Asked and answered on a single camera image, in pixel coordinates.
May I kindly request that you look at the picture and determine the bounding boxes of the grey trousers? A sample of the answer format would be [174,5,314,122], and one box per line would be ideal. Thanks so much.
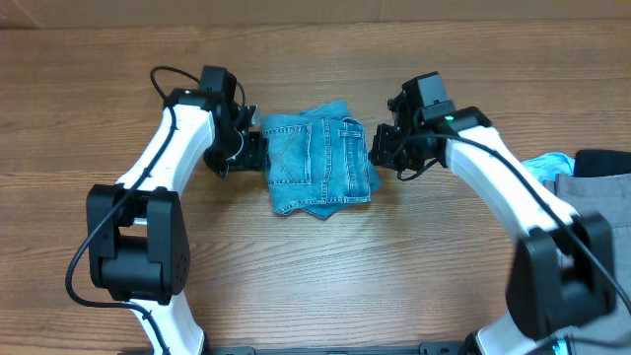
[544,173,631,355]

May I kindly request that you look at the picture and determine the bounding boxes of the light blue denim jeans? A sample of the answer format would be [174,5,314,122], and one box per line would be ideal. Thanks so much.
[262,101,382,219]

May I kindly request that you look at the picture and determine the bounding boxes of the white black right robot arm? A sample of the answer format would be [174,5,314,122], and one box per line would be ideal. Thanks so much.
[369,72,625,354]

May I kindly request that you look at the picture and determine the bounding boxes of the light blue shirt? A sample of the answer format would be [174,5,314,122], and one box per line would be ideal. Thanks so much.
[522,152,576,183]

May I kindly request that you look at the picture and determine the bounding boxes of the black garment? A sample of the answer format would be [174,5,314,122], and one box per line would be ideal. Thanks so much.
[573,149,631,178]

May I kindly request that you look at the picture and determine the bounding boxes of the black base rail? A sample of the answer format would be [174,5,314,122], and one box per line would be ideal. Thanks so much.
[208,341,468,355]

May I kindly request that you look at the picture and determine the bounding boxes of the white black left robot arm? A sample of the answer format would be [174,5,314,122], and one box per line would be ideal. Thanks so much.
[65,66,268,354]

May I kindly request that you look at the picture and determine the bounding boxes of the brown cardboard back panel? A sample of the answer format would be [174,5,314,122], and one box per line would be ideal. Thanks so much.
[1,0,630,29]

